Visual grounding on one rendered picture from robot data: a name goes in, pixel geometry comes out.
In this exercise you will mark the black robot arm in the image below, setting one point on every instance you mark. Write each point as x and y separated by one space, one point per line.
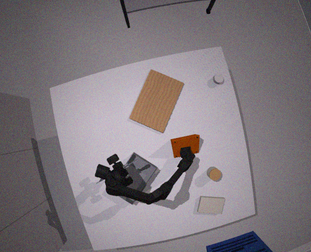
114 180

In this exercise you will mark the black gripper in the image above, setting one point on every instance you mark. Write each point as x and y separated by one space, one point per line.
118 165

